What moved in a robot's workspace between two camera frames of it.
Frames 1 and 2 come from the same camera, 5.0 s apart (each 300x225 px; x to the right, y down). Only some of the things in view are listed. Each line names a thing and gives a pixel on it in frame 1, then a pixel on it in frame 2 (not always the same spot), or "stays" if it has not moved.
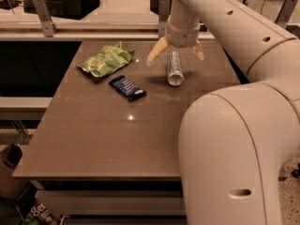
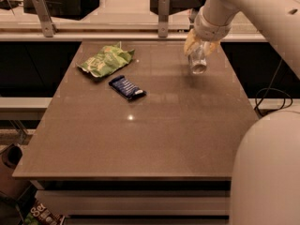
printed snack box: [43, 215] stays
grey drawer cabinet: [114, 201] stays
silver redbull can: [174, 72] → [198, 60]
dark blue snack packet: [127, 87] stays
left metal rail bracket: [44, 15] stays
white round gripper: [182, 34] → [210, 28]
